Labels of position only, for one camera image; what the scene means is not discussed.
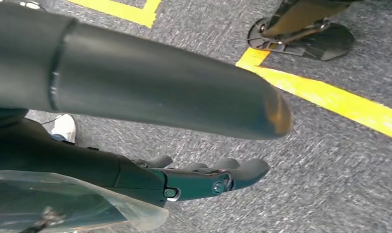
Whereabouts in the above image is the person's foot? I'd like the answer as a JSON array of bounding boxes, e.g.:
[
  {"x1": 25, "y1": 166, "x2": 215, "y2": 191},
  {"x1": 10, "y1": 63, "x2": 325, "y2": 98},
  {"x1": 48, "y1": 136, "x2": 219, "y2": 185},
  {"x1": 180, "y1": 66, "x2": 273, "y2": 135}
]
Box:
[{"x1": 50, "y1": 113, "x2": 77, "y2": 144}]

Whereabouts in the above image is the clear plastic cover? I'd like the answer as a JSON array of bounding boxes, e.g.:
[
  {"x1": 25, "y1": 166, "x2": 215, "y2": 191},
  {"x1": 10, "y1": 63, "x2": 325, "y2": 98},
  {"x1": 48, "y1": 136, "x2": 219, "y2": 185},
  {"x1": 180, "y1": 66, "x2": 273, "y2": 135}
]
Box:
[{"x1": 0, "y1": 170, "x2": 169, "y2": 233}]

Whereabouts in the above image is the yellow floor tape square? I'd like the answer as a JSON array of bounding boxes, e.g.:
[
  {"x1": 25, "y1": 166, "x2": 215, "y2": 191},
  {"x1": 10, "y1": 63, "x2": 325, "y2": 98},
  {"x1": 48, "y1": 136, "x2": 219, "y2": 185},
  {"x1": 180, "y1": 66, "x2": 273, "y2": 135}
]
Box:
[{"x1": 65, "y1": 0, "x2": 392, "y2": 142}]

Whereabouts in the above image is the black robot right foot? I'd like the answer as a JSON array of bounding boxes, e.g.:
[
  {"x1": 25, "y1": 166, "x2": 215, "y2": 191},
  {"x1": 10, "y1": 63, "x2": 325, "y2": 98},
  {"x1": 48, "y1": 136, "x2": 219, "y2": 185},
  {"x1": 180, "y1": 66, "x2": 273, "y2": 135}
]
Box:
[{"x1": 246, "y1": 17, "x2": 356, "y2": 62}]

